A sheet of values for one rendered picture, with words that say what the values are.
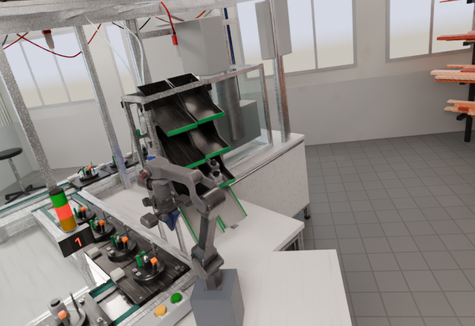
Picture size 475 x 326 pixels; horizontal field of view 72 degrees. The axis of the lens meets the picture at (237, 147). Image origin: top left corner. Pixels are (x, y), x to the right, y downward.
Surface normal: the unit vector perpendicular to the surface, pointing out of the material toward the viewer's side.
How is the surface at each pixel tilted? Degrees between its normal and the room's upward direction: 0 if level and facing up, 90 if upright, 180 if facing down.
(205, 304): 90
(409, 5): 90
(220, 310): 90
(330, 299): 0
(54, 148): 90
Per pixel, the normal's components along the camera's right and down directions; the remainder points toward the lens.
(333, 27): -0.14, 0.37
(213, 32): 0.71, 0.14
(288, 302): -0.15, -0.92
